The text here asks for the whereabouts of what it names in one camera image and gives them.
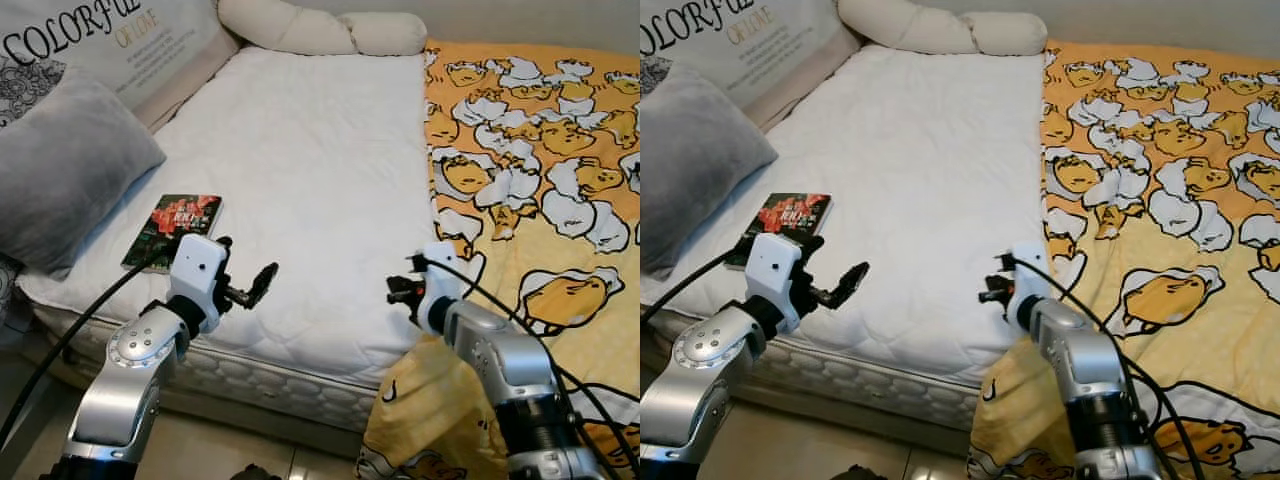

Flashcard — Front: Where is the dark book red cover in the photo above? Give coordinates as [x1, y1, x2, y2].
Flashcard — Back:
[728, 192, 833, 271]
[120, 193, 224, 274]

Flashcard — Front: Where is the grey plush pillow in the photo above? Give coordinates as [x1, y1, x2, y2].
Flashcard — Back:
[0, 68, 168, 281]
[640, 65, 779, 281]

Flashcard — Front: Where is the white quilted mattress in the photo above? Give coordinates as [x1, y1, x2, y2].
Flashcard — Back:
[650, 45, 1076, 431]
[18, 45, 471, 436]

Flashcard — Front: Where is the yellow cartoon egg blanket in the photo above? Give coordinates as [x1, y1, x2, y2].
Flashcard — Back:
[358, 40, 641, 480]
[965, 40, 1280, 480]

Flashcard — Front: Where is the long beige bolster pillow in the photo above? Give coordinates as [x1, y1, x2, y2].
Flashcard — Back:
[217, 0, 359, 56]
[838, 0, 981, 56]

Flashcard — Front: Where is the small beige pillow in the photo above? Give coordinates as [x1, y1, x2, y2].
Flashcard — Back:
[960, 12, 1049, 58]
[338, 12, 429, 58]

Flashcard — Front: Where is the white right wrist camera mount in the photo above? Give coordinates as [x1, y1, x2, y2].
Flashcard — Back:
[1008, 240, 1051, 326]
[418, 242, 463, 331]

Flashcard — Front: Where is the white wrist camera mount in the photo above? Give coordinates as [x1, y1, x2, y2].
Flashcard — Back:
[1008, 240, 1051, 326]
[745, 232, 804, 333]
[168, 233, 229, 326]
[418, 242, 463, 331]

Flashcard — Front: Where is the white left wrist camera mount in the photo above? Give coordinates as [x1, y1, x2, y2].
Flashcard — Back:
[168, 233, 229, 326]
[745, 232, 804, 333]

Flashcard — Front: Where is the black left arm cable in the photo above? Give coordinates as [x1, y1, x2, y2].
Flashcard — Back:
[0, 240, 176, 446]
[640, 245, 751, 326]

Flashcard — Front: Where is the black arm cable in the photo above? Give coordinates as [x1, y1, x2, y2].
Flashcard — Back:
[0, 240, 176, 446]
[425, 255, 641, 480]
[640, 245, 751, 326]
[1015, 255, 1211, 480]

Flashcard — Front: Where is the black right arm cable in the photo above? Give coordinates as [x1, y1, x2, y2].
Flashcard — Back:
[1015, 255, 1211, 480]
[425, 255, 641, 480]

